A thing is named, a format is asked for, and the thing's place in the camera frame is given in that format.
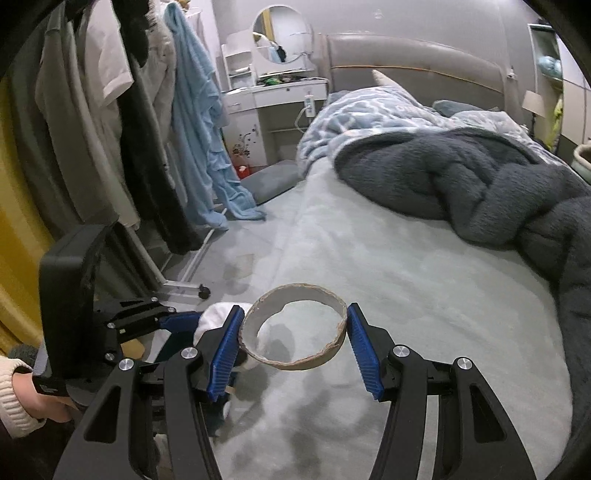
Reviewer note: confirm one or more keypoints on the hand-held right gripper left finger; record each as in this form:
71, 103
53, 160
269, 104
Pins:
226, 355

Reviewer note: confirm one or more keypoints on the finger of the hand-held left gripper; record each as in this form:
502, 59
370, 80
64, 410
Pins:
134, 339
182, 322

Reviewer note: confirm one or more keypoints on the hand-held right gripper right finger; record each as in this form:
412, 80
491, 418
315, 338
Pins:
364, 355

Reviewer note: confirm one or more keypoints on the white cloth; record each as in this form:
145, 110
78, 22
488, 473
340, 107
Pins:
210, 323

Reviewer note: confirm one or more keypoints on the person's left hand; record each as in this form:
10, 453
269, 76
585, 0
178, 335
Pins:
41, 406

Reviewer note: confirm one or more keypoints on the white clothes rack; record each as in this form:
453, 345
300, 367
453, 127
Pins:
184, 288

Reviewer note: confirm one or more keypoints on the yellow curtain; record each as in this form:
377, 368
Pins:
18, 230

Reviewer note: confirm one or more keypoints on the small red item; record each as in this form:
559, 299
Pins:
241, 171

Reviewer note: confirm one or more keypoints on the grey hanging garment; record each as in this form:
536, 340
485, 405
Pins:
32, 138

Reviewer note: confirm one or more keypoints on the grey floor cushion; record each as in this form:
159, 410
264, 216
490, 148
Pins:
272, 181

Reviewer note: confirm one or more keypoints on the white t-shirt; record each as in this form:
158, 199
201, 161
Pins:
92, 115

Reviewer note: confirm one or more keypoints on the dark grey fleece blanket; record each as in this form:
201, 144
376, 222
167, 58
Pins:
485, 194

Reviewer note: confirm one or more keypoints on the light blue robe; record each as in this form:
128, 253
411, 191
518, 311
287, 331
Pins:
198, 115

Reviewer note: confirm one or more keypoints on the blue patterned quilt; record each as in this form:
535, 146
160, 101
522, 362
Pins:
360, 115

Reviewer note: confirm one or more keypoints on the cream fleece garment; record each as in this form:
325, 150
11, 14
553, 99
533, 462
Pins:
159, 78

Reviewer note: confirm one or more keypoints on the white dressing table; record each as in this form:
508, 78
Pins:
277, 97

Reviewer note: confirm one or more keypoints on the white power strip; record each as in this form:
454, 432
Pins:
309, 106

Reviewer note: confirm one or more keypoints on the green packet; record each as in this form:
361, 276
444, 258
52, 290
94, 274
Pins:
274, 81

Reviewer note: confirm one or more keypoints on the teal pillow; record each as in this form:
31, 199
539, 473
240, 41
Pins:
455, 108

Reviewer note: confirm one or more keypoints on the beige pillow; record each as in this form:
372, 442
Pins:
383, 78

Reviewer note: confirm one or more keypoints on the green frog vase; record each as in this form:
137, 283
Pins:
584, 159

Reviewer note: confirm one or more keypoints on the grey padded headboard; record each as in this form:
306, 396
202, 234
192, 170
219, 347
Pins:
415, 60

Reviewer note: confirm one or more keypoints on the table lamp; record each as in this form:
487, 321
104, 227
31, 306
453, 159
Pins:
532, 101

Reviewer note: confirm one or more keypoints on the round mirror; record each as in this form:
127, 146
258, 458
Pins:
281, 32

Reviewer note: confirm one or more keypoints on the yellow-green plush toy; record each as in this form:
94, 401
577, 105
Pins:
557, 113

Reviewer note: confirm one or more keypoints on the white shelf cabinet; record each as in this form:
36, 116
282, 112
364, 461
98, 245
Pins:
575, 106

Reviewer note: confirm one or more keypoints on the blue plush toy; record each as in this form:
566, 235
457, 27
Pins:
548, 66

